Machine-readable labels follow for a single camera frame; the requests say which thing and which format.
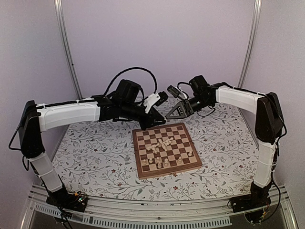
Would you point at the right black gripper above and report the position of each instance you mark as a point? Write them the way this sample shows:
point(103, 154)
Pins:
point(184, 109)

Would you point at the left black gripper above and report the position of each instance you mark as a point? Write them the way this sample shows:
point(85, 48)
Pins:
point(153, 118)

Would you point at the wooden chess board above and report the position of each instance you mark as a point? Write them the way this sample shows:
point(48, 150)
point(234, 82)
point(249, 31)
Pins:
point(166, 141)

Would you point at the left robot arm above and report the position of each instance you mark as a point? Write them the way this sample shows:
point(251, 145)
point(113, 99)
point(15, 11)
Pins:
point(119, 105)

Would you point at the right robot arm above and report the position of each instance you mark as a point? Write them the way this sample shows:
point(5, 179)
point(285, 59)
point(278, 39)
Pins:
point(269, 123)

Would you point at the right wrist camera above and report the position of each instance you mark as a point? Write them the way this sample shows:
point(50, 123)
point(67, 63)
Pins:
point(177, 92)

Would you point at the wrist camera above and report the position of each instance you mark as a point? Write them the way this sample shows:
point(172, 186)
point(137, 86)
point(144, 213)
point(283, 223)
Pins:
point(154, 99)
point(177, 92)

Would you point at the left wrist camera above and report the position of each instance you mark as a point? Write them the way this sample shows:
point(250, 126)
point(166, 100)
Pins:
point(154, 99)

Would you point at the right aluminium frame post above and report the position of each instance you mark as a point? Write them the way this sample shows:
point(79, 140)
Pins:
point(252, 36)

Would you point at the aluminium frame post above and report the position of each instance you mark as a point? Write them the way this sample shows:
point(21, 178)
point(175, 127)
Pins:
point(252, 36)
point(66, 47)

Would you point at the front aluminium rail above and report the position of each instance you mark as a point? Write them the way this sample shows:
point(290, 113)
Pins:
point(107, 213)

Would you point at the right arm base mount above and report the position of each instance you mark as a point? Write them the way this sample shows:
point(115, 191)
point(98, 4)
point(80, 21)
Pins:
point(257, 198)

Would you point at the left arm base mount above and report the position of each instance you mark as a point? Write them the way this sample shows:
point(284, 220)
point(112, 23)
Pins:
point(63, 199)

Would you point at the left aluminium frame post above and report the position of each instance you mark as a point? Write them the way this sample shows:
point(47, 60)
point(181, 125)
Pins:
point(66, 47)

